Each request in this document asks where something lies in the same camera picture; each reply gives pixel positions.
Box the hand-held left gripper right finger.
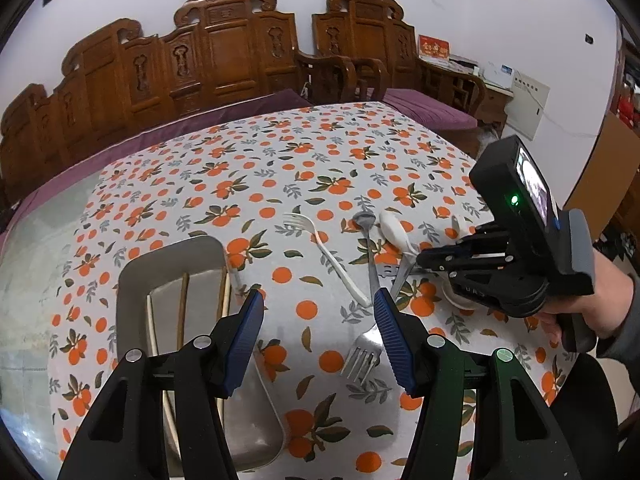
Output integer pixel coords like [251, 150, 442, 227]
[372, 287, 583, 480]

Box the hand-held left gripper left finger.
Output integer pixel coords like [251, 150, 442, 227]
[57, 289, 265, 480]

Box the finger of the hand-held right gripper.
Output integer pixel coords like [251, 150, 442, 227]
[415, 232, 510, 271]
[446, 259, 507, 308]

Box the metal fork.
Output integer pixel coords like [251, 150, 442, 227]
[340, 257, 418, 381]

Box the white plastic spoon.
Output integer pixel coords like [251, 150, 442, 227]
[378, 210, 420, 262]

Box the dark wooden chopstick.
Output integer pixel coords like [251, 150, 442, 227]
[178, 273, 189, 350]

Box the metal spoon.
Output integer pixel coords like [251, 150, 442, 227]
[352, 211, 382, 295]

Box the rectangular metal tray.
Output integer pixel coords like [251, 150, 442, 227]
[115, 235, 286, 473]

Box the white plastic fork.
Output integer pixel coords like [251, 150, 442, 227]
[282, 212, 373, 308]

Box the person's right forearm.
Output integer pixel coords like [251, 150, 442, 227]
[596, 274, 640, 361]

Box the person's right hand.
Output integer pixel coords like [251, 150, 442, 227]
[539, 272, 637, 350]

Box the brown wooden panel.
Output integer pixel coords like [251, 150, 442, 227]
[594, 109, 640, 242]

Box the wooden side table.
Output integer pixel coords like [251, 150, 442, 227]
[470, 74, 514, 134]

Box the purple armchair cushion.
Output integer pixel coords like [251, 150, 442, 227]
[382, 87, 478, 132]

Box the white box with blue label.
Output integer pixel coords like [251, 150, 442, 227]
[482, 61, 516, 89]

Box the person's dark clothing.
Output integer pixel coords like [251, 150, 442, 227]
[549, 354, 622, 480]

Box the orange-print tablecloth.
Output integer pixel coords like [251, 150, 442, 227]
[47, 101, 576, 480]

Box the red box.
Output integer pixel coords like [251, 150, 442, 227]
[417, 34, 451, 64]

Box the carved wooden armchair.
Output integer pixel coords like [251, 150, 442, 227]
[295, 0, 488, 126]

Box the carved wooden sofa bench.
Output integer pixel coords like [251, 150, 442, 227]
[0, 0, 315, 202]

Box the white wall cabinet door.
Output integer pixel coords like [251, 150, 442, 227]
[505, 72, 551, 142]

